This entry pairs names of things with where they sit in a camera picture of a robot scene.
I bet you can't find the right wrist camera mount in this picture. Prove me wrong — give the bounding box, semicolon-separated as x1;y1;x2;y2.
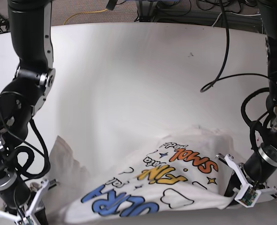
0;179;59;225

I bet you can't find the left table cable grommet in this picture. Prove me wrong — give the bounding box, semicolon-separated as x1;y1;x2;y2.
30;182;41;192

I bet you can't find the white printed T-shirt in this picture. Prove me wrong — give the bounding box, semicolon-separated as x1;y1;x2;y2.
43;129;234;225

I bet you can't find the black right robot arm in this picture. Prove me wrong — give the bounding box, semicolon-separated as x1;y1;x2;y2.
0;0;55;225

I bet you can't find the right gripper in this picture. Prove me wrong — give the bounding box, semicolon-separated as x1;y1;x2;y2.
0;136;48;225

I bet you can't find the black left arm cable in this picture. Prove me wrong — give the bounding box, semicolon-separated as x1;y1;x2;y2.
200;0;270;132

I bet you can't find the yellow floor cable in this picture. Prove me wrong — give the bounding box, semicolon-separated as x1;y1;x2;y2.
63;8;108;25

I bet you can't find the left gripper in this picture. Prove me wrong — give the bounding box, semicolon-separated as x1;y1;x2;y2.
224;106;277;202

